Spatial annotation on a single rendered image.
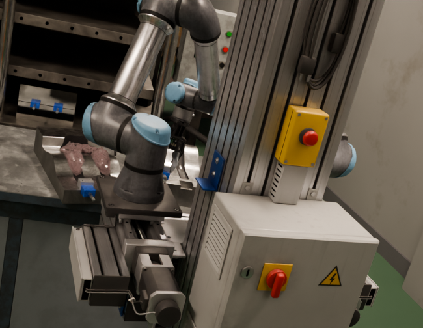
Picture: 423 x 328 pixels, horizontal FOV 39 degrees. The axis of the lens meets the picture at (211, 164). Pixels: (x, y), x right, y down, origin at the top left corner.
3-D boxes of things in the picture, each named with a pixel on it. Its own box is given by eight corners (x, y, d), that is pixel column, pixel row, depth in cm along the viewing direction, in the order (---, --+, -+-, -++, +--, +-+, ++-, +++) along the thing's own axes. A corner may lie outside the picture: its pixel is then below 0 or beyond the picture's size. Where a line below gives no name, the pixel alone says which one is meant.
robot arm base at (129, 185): (168, 205, 174) (175, 175, 171) (117, 202, 169) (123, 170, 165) (157, 184, 187) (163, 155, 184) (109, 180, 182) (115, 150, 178)
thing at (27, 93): (72, 127, 297) (77, 93, 291) (15, 118, 291) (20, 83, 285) (76, 99, 343) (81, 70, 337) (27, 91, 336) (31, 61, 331)
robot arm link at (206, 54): (228, -11, 176) (231, 105, 214) (195, -19, 179) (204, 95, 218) (211, 13, 170) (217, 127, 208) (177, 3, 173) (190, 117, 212)
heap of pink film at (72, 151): (114, 176, 232) (118, 157, 229) (69, 175, 223) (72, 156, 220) (95, 151, 253) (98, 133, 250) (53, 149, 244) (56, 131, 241)
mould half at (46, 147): (130, 203, 226) (135, 177, 223) (62, 204, 213) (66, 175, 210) (92, 153, 266) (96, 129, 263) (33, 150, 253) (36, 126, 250)
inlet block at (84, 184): (99, 207, 211) (102, 193, 209) (86, 207, 208) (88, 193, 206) (89, 191, 221) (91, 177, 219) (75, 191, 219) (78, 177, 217)
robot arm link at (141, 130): (152, 174, 167) (161, 129, 163) (112, 158, 171) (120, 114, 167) (172, 164, 178) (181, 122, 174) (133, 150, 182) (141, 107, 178)
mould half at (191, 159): (202, 209, 236) (210, 178, 232) (137, 200, 230) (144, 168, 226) (186, 163, 282) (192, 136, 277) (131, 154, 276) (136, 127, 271)
